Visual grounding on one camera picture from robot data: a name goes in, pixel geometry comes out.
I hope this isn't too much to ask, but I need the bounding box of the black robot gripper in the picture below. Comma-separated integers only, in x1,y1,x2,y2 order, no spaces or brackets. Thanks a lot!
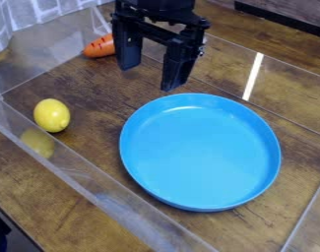
112,0,209,92

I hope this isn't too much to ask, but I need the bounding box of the yellow lemon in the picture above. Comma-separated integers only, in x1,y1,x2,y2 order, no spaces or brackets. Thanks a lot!
33,98,70,133

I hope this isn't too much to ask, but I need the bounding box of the blue round tray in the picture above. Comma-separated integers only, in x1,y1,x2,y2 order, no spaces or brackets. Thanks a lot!
119,94,281,212

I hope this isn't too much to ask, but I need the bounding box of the orange toy carrot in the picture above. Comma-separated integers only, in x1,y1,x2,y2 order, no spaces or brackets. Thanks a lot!
83,33,115,58

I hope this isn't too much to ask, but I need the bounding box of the white patterned curtain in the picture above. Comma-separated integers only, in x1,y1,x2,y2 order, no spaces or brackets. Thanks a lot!
0,0,115,52

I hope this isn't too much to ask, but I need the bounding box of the clear acrylic enclosure wall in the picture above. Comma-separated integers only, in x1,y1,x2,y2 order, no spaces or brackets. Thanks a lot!
0,4,320,252

